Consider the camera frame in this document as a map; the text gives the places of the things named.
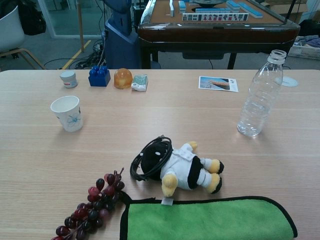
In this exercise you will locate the photo postcard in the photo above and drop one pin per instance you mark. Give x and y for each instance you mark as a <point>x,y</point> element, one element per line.
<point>217,83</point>

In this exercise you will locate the row of mahjong tiles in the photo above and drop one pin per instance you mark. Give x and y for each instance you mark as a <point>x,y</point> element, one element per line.
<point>215,17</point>

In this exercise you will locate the green microfiber cloth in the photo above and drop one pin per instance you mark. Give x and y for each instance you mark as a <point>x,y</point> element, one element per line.
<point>200,220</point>

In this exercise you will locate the black bag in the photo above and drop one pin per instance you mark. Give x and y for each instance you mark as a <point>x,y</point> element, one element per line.
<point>32,22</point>

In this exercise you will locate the white plastic crate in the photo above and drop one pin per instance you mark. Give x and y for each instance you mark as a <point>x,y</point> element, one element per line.
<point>303,52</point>

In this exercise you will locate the blue toy building block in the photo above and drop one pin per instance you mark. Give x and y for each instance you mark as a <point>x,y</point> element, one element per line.
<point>99,78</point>

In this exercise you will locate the clear plastic bottle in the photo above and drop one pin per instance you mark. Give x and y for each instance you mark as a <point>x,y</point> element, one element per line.
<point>260,100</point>

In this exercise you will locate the small green white packet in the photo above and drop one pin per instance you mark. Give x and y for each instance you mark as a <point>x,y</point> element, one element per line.
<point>140,82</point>

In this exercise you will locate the white paper cup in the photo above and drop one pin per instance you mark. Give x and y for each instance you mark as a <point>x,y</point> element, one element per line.
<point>68,117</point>

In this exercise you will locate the white round grommet cover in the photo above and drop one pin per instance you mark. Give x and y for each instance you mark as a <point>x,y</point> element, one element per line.
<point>291,82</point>

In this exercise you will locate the blue machine base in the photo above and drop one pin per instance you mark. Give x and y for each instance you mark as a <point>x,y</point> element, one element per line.
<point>121,50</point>

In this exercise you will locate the white chair wooden legs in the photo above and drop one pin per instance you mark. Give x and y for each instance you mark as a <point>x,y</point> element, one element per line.
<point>10,32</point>

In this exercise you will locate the dark red plastic grapes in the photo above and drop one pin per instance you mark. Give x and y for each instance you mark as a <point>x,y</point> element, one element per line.
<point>92,212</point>

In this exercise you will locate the brown mahjong table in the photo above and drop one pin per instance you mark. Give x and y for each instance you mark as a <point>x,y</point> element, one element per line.
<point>215,35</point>

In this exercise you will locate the small white jar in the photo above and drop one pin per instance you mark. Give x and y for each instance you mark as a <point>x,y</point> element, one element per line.
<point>68,79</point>

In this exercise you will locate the orange translucent dome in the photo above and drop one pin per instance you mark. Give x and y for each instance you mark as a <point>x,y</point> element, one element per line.
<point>122,78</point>

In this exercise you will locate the wooden post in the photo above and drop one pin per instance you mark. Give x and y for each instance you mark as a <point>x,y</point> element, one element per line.
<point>80,25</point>

